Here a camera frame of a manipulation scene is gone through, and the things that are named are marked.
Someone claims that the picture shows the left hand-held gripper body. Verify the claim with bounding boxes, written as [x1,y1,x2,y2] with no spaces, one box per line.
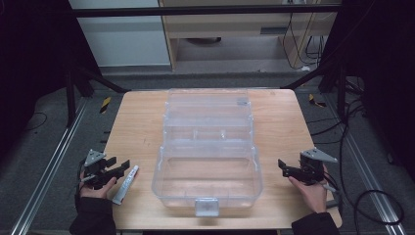
[81,149,115,191]

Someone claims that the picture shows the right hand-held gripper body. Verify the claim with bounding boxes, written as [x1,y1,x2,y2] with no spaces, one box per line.
[295,147,339,186]

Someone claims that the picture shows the white squeeze tube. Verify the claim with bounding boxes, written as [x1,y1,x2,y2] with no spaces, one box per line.
[112,164,140,206]

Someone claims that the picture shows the clear plastic storage box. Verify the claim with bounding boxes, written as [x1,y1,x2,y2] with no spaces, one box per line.
[151,87,264,218]

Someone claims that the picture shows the person's left hand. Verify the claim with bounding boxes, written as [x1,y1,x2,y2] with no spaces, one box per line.
[78,170,117,200]

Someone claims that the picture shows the person's right hand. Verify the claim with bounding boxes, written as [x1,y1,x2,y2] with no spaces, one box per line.
[288,164,329,214]

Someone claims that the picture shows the black metal stand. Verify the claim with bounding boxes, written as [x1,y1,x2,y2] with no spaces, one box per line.
[64,63,131,128]
[280,58,348,122]

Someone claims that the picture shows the white cabinet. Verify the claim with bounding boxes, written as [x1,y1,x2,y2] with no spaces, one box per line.
[68,0,171,69]

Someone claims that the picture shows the light wooden desk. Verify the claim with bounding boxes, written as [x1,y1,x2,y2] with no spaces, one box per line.
[158,0,343,71]

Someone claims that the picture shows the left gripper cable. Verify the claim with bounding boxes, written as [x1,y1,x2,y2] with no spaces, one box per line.
[75,159,96,194]

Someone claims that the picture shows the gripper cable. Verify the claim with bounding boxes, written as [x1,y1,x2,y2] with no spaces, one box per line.
[322,170,344,210]
[75,159,96,194]

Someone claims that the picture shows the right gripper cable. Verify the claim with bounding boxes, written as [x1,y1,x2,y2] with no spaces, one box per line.
[322,170,344,210]

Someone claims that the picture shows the aluminium floor rail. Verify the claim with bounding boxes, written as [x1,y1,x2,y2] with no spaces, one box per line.
[9,97,90,235]
[321,94,409,235]

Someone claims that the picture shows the yellow-handled tool left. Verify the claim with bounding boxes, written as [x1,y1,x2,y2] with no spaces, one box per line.
[99,96,113,115]

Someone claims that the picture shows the yellow-handled tool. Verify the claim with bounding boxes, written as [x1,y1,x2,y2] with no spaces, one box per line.
[99,96,113,115]
[308,93,327,109]

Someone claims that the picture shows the yellow-handled tool right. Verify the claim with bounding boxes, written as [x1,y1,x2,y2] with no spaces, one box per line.
[308,93,327,109]

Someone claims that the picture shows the looped black floor cable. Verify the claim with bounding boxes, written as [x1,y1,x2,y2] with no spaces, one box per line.
[353,189,405,227]

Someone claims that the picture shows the hanging black desk cables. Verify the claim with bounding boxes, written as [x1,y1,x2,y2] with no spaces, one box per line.
[282,13,327,71]

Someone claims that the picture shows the black horizontal frame bar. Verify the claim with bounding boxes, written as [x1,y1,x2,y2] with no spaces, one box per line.
[69,4,344,19]

